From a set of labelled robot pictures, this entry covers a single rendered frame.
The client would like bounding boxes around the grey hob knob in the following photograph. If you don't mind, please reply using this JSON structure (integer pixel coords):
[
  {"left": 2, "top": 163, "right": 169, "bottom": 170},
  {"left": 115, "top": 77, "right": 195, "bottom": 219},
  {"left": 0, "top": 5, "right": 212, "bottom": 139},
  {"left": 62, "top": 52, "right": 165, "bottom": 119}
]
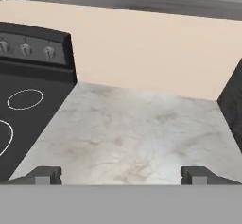
[
  {"left": 0, "top": 38, "right": 11, "bottom": 54},
  {"left": 19, "top": 39, "right": 34, "bottom": 58},
  {"left": 43, "top": 42, "right": 57, "bottom": 60}
]

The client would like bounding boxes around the dark grey tall cupboard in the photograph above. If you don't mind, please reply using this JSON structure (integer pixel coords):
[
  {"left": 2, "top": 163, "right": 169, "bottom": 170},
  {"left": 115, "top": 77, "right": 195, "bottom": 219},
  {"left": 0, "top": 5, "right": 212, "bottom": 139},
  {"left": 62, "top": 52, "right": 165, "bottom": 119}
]
[{"left": 216, "top": 66, "right": 242, "bottom": 156}]

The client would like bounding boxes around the black hob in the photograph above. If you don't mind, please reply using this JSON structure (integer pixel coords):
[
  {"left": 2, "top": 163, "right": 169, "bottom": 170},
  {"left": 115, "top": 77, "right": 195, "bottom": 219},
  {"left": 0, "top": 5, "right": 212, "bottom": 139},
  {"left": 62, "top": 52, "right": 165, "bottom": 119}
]
[{"left": 0, "top": 21, "right": 78, "bottom": 182}]

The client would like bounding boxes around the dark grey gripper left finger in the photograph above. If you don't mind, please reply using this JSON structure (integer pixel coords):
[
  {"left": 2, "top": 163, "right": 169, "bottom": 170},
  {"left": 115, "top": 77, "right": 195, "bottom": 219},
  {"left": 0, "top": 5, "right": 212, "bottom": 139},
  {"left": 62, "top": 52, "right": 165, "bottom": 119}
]
[{"left": 7, "top": 165, "right": 63, "bottom": 185}]

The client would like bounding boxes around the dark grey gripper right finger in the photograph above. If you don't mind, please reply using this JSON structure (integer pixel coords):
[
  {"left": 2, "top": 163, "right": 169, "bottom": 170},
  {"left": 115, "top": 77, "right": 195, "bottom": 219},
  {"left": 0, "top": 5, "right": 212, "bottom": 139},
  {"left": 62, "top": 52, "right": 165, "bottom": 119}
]
[{"left": 180, "top": 165, "right": 241, "bottom": 185}]

